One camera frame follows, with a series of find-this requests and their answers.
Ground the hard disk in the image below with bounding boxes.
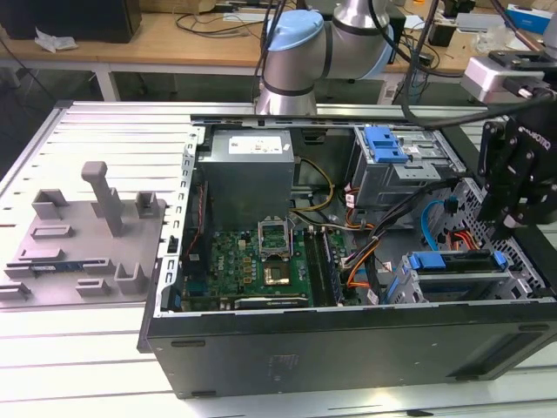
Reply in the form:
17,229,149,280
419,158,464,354
408,251,508,273

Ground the metal disk bay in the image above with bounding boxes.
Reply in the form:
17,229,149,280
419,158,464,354
386,250,547,306

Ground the blue plastic latch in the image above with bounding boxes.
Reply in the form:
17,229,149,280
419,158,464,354
364,125,413,165

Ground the metal optical drive bay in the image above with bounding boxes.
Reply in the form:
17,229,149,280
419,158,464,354
352,125,462,210

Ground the blue white carton box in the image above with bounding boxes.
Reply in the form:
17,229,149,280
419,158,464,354
507,3,554,35

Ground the black RAM slot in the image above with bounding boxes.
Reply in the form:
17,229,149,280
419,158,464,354
303,226,325,307
316,226,339,305
324,226,346,304
309,226,332,306

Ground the black open PC case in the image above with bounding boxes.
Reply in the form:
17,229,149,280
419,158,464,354
137,113,557,400

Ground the CPU socket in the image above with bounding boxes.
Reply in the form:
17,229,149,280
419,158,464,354
262,260,293,288

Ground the metal socket cover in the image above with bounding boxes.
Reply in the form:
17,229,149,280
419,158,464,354
257,215,292,261

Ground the grey metal power supply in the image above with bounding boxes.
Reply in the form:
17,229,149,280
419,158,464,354
198,128,297,232

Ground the black graphics card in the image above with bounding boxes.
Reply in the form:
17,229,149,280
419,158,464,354
232,295,310,311

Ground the green motherboard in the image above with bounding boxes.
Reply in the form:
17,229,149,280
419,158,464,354
182,226,349,313

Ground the black case fan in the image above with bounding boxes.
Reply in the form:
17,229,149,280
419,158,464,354
191,178,211,245

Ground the wooden desk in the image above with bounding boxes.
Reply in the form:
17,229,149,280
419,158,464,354
0,10,557,104

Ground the grey parts rack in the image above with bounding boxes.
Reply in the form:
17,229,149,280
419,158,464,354
0,160,169,310

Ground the large black box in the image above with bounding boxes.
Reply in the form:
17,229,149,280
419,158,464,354
0,0,143,44

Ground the dark RAM stick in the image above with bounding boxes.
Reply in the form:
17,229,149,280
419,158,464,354
30,260,84,273

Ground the crumpled white plastic bag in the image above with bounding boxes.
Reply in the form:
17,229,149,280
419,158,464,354
33,26,80,54

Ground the thick black cable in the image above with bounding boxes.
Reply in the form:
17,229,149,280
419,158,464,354
399,0,557,131

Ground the orange power wire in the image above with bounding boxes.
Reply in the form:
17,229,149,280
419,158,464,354
447,230,482,252

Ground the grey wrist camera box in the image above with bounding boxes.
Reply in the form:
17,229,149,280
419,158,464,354
460,51,557,105

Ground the black cable bundle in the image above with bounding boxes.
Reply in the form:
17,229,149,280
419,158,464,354
343,178,458,306

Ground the orange yellow wire bundle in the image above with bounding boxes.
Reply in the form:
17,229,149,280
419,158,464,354
343,243,375,288

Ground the red black twisted wire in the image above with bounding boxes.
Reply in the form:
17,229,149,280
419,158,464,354
185,182,208,271

